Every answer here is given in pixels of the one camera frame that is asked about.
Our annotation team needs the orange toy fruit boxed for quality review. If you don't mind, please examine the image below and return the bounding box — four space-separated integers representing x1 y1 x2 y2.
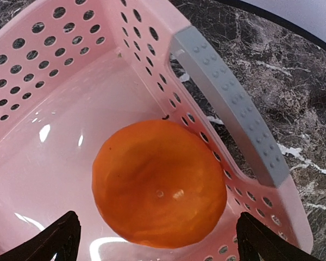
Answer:
92 120 227 248

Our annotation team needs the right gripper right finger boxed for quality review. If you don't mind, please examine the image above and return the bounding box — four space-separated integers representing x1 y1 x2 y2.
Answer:
236 212 319 261

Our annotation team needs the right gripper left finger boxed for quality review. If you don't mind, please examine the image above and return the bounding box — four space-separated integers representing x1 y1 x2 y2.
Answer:
0 210 81 261

